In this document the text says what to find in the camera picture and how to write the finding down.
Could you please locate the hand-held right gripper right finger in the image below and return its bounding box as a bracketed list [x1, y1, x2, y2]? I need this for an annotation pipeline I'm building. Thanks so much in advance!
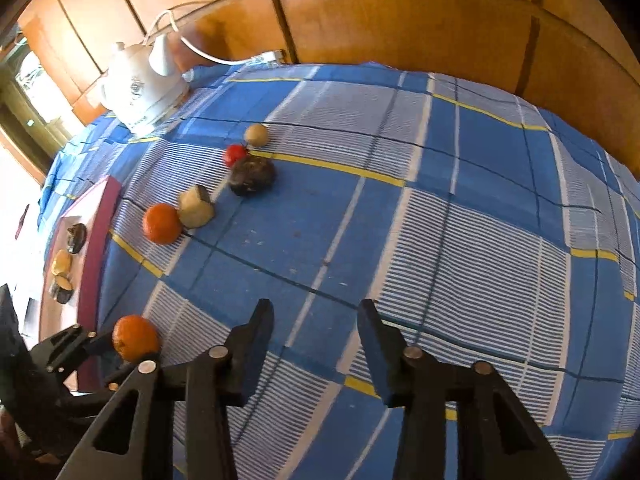
[357, 298, 571, 480]

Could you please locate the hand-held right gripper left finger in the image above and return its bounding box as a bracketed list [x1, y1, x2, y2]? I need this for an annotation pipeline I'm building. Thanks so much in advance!
[55, 298, 275, 480]

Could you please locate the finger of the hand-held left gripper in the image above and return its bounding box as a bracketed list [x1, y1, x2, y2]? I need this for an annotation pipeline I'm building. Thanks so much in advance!
[102, 352, 162, 393]
[30, 324, 118, 376]

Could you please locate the orange mandarin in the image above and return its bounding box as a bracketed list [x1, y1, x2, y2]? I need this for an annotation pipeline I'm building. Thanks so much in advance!
[112, 315, 161, 363]
[142, 203, 183, 246]

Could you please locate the cylindrical dark-skinned yam piece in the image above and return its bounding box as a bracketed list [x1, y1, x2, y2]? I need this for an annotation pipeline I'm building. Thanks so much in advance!
[49, 276, 74, 305]

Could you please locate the peeled yellow tuber piece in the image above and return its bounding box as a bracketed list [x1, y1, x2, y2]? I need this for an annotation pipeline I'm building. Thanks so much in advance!
[51, 249, 73, 277]

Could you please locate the pink shallow tray box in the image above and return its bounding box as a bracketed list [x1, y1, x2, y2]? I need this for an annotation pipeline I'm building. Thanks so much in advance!
[39, 176, 123, 393]

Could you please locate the wedge-cut dark-skinned yam piece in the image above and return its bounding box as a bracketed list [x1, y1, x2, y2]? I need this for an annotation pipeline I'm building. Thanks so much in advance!
[177, 185, 217, 229]

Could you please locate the dark brown round tuber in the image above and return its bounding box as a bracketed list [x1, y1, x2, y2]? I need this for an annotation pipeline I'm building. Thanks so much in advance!
[229, 156, 277, 197]

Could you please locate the small red tomato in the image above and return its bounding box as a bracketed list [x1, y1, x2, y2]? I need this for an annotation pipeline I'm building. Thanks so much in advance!
[223, 144, 249, 168]

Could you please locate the small beige round fruit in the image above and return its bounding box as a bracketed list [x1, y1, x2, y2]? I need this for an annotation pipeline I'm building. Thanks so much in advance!
[244, 124, 270, 148]

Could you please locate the blue plaid tablecloth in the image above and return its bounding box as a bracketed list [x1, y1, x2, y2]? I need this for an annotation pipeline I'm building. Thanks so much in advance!
[37, 60, 640, 480]

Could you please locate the white ceramic electric kettle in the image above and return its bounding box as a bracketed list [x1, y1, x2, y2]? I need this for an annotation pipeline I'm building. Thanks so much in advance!
[97, 35, 191, 133]

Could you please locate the wooden wardrobe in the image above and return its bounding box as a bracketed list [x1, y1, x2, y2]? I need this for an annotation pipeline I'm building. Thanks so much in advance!
[15, 0, 640, 176]

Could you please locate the white power cable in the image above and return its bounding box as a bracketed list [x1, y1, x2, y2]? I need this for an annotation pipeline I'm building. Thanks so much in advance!
[142, 7, 286, 67]

